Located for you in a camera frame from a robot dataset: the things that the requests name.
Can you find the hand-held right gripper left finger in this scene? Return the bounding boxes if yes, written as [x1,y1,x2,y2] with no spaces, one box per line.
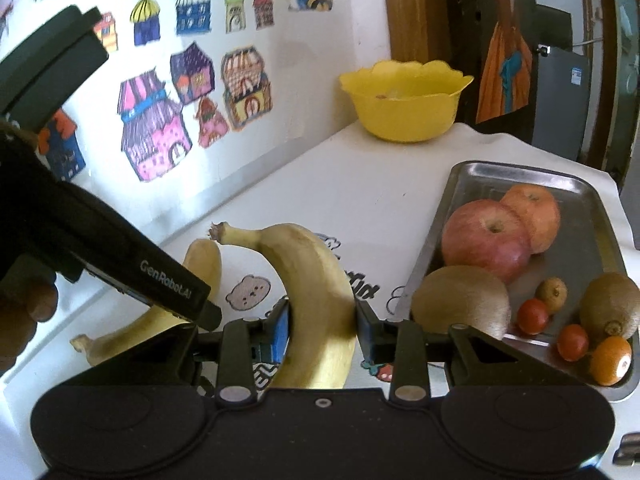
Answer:
[167,300,292,406]

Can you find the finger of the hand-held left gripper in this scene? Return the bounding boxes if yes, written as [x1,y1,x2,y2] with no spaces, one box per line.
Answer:
[169,304,224,332]

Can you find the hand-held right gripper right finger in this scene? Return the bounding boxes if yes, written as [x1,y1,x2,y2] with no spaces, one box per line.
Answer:
[354,299,556,406]

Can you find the yellow banana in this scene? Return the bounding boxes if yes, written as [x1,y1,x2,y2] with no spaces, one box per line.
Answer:
[209,221,357,391]
[70,237,222,367]

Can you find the red apple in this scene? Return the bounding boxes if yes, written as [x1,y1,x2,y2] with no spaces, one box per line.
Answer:
[441,199,532,286]

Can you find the cherry tomato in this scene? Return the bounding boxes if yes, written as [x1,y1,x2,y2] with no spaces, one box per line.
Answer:
[516,298,550,335]
[556,324,590,362]

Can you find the small brown kiwi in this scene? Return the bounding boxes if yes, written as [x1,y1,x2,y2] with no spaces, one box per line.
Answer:
[535,277,569,315]

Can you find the orange-red striped apple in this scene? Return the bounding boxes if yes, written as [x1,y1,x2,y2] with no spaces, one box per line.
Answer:
[500,184,562,255]

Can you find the metal tray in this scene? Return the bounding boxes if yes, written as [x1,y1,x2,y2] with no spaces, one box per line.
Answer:
[400,160,640,403]

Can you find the small orange kumquat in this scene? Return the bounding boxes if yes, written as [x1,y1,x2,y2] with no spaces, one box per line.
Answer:
[589,336,633,387]

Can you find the person's left hand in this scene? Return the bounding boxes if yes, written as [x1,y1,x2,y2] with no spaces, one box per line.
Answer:
[0,255,59,373]

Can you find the houses drawing paper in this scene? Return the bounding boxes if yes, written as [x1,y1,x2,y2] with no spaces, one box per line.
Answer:
[0,0,361,196]

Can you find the yellow plastic bowl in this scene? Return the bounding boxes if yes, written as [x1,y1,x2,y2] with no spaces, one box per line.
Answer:
[339,59,475,143]

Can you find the grey metal object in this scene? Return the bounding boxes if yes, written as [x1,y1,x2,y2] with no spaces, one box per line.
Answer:
[612,432,640,466]

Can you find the dark door with figure poster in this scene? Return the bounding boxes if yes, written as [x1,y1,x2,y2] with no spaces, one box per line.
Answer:
[445,0,538,126]

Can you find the grey refrigerator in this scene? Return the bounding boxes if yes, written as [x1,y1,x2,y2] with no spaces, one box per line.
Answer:
[530,45,593,161]

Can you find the black box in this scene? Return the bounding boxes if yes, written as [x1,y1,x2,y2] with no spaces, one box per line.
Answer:
[535,4,573,51]

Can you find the dark far door frame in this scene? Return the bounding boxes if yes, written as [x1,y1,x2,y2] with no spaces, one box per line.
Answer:
[585,0,640,181]

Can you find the wooden door frame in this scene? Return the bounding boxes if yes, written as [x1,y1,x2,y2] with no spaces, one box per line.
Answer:
[380,0,451,68]

